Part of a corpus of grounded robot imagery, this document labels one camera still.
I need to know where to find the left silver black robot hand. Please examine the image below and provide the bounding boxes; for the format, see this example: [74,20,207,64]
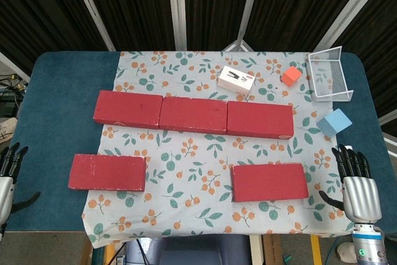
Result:
[0,142,41,227]

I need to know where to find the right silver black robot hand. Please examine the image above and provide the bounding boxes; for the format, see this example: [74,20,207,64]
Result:
[318,143,383,224]

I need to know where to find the red brick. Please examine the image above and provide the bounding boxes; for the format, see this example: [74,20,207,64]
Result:
[68,153,147,192]
[92,90,164,130]
[231,163,310,203]
[226,101,295,140]
[158,96,228,135]

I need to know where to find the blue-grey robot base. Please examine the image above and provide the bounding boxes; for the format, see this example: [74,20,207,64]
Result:
[125,235,251,265]

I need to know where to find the yellow table leg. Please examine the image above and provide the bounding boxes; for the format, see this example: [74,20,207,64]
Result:
[104,243,117,265]
[311,235,322,265]

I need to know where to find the light blue cube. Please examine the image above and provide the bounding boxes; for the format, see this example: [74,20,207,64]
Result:
[316,108,353,137]

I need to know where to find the brown cardboard box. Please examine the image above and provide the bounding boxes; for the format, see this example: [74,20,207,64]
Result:
[262,234,282,265]

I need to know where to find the blue padded table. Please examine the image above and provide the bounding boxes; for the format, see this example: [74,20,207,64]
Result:
[1,51,393,233]

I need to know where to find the orange cube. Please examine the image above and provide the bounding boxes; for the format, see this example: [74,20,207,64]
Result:
[280,66,303,88]

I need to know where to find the white stapler box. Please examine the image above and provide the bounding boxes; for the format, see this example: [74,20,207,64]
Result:
[216,65,256,95]

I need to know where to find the floral tablecloth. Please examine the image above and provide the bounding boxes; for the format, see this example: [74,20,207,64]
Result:
[81,50,356,249]

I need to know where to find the tangled floor cables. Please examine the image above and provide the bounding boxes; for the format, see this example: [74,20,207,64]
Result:
[0,74,29,100]

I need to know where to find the white wire mesh basket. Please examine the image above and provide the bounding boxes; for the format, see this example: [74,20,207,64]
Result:
[306,45,355,102]

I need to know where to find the white metal frame post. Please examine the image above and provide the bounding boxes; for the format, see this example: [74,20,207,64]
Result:
[313,0,385,52]
[222,0,264,52]
[166,0,189,50]
[67,0,117,52]

